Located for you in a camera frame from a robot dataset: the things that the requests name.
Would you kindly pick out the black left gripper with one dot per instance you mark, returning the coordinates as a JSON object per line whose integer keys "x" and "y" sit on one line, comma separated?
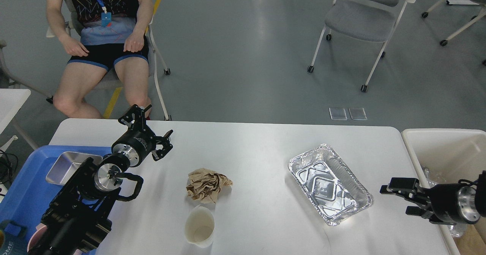
{"x": 139, "y": 140}

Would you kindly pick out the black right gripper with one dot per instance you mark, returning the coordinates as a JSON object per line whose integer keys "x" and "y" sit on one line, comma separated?
{"x": 448, "y": 203}

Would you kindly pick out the aluminium foil tray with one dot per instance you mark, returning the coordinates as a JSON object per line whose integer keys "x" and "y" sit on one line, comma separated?
{"x": 329, "y": 184}

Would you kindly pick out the stainless steel tray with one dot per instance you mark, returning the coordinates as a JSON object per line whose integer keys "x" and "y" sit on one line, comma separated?
{"x": 66, "y": 165}

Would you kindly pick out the pink mug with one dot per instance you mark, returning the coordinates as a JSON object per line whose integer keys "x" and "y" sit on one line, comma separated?
{"x": 38, "y": 236}

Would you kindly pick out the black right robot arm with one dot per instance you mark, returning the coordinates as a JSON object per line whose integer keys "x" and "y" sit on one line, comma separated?
{"x": 422, "y": 203}

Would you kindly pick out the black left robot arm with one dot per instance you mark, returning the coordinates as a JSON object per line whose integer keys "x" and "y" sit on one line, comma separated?
{"x": 77, "y": 218}

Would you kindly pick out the white plastic bin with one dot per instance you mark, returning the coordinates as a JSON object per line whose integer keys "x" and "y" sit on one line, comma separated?
{"x": 454, "y": 153}

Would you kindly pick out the foil tray in bin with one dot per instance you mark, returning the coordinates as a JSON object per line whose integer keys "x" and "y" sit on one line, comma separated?
{"x": 433, "y": 179}

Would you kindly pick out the white chair under person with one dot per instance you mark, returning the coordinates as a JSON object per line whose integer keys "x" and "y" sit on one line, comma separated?
{"x": 110, "y": 80}

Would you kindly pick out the crumpled brown paper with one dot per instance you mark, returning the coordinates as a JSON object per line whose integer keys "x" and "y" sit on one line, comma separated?
{"x": 204, "y": 185}

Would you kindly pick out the clear floor plate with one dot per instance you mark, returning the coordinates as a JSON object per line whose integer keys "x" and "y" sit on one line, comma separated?
{"x": 357, "y": 113}
{"x": 338, "y": 113}

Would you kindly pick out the white plastic cup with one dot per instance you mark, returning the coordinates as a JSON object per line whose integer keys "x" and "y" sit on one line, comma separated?
{"x": 199, "y": 227}

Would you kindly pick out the seated person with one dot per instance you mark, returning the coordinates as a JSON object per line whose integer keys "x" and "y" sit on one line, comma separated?
{"x": 100, "y": 35}

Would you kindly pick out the blue plastic tray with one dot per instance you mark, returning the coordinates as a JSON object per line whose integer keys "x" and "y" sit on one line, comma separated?
{"x": 30, "y": 194}

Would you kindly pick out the white side table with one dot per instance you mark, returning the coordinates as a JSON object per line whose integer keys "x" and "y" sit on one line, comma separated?
{"x": 11, "y": 101}

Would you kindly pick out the grey chair far left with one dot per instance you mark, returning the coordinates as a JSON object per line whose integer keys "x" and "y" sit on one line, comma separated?
{"x": 9, "y": 80}

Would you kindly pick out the grey chair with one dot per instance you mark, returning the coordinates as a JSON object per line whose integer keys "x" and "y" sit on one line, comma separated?
{"x": 9, "y": 80}
{"x": 362, "y": 22}

